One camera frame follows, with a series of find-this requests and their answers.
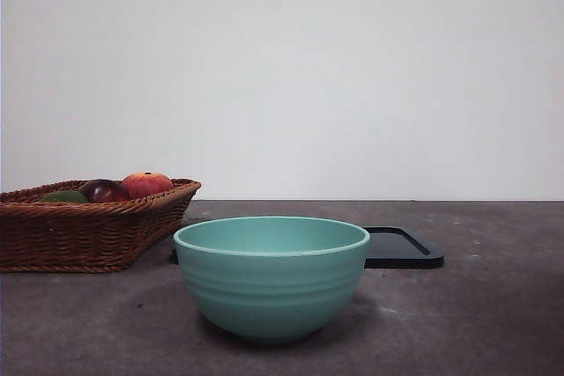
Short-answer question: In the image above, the teal ribbed bowl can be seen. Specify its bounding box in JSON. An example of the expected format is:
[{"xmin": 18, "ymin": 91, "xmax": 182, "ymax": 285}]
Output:
[{"xmin": 172, "ymin": 215, "xmax": 372, "ymax": 344}]

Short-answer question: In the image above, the green avocado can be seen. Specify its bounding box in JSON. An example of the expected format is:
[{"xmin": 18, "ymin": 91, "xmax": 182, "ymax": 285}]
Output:
[{"xmin": 40, "ymin": 189, "xmax": 89, "ymax": 204}]

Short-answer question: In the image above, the red yellow apple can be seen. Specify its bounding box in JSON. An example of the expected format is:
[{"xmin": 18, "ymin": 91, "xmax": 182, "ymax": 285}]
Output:
[{"xmin": 121, "ymin": 171, "xmax": 174, "ymax": 200}]

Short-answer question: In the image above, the black rectangular tray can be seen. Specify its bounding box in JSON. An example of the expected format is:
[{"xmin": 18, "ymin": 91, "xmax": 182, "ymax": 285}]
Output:
[{"xmin": 170, "ymin": 225, "xmax": 445, "ymax": 269}]

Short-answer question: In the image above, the dark red apple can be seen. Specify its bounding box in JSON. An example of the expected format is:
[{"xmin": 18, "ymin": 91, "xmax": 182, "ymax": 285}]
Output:
[{"xmin": 78, "ymin": 179, "xmax": 130, "ymax": 203}]

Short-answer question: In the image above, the brown wicker basket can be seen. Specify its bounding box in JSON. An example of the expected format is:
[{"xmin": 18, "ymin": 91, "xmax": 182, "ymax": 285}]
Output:
[{"xmin": 0, "ymin": 178, "xmax": 203, "ymax": 274}]

